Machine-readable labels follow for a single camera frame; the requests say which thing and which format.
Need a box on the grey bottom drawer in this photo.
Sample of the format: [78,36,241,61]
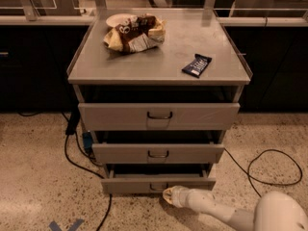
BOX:
[102,169,216,193]

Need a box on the grey drawer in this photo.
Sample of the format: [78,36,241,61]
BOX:
[79,103,240,131]
[92,143,224,164]
[102,169,216,193]

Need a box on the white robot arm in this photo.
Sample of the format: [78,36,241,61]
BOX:
[163,186,308,231]

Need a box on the grey middle drawer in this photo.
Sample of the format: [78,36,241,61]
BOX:
[92,143,224,164]

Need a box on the grey metal drawer cabinet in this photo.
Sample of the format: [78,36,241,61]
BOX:
[65,8,253,178]

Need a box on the grey top drawer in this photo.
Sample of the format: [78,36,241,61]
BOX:
[79,103,240,131]

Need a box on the blue power box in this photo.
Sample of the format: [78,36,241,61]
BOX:
[82,132,93,152]

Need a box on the dark blue snack bar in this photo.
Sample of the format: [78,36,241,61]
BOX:
[182,54,212,78]

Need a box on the brown crumpled chip bag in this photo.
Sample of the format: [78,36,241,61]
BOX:
[104,13,166,54]

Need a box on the white plate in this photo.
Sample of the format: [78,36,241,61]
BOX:
[106,13,135,28]

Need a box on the black left floor cable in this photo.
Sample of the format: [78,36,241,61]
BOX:
[61,112,114,231]

